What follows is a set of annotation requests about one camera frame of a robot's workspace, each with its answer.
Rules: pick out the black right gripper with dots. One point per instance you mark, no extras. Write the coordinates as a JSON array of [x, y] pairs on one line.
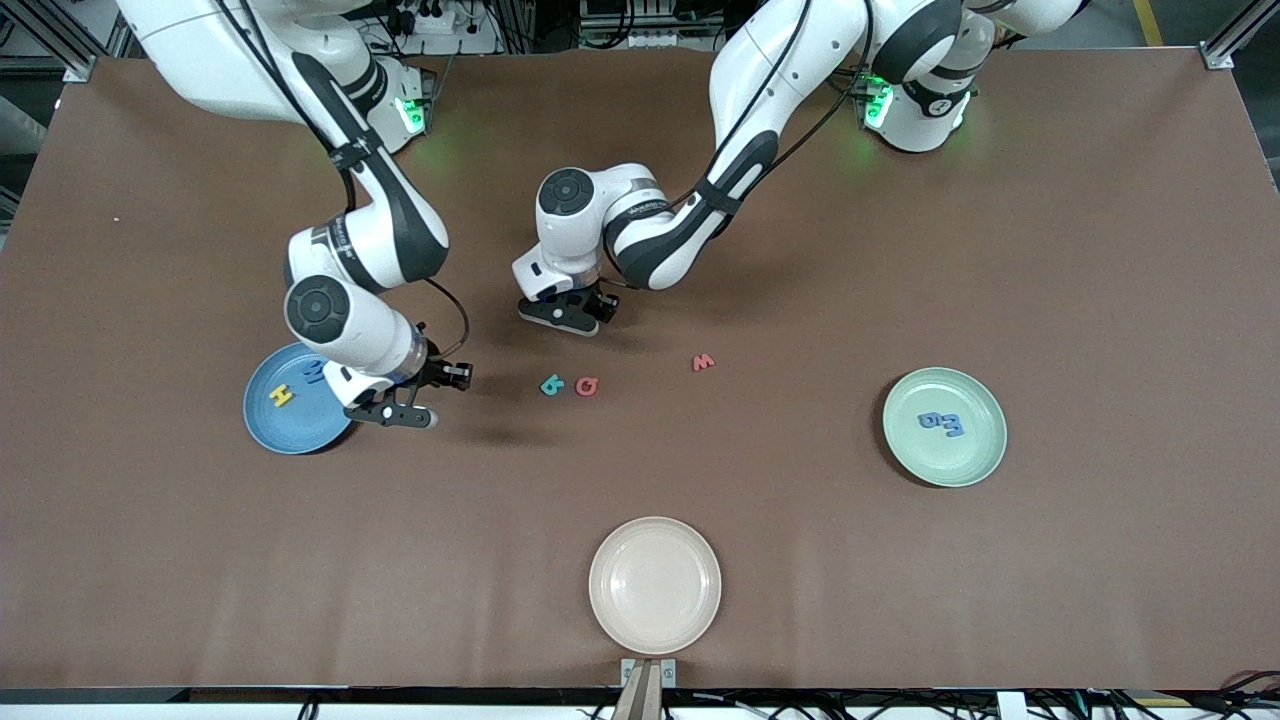
[[437, 369]]

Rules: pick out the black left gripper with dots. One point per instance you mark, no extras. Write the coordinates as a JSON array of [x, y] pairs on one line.
[[603, 299]]

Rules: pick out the teal foam letter R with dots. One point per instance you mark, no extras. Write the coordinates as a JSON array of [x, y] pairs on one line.
[[549, 387]]

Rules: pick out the blue foam letter M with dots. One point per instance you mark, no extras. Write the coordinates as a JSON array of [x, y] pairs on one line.
[[313, 373]]

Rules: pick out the yellow foam uppercase H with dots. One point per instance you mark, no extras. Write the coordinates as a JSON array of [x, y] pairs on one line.
[[283, 396]]

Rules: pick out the blue foam letter g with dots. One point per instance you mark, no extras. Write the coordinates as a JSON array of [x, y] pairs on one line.
[[929, 420]]

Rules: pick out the blue foam letter E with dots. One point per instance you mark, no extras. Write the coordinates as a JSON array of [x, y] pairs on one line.
[[953, 427]]

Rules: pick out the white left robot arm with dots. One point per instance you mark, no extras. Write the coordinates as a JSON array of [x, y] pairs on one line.
[[760, 80]]

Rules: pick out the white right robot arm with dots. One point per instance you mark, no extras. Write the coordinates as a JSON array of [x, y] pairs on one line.
[[355, 330]]

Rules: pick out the blue plate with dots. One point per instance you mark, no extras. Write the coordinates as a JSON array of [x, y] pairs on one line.
[[290, 430]]

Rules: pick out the beige plate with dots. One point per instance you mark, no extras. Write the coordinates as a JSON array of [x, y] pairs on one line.
[[655, 585]]

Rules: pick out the pale green plate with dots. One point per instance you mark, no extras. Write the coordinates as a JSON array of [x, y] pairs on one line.
[[960, 460]]

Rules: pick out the pink foam letter Q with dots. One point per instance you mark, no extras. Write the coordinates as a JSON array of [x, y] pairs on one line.
[[580, 388]]

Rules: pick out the pink foam letter w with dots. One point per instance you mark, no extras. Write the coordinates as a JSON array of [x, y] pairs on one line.
[[703, 363]]

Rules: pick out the white electronics box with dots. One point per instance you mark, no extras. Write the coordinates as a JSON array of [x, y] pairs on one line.
[[640, 38]]

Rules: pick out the white power strip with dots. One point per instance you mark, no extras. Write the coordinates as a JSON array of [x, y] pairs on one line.
[[450, 25]]

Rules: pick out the aluminium profile bar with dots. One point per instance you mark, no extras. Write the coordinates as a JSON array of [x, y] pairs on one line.
[[1225, 50]]

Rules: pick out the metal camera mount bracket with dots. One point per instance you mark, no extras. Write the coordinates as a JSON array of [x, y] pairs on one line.
[[648, 672]]

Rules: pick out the aluminium frame with foot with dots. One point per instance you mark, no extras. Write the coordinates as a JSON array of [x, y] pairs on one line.
[[85, 68]]

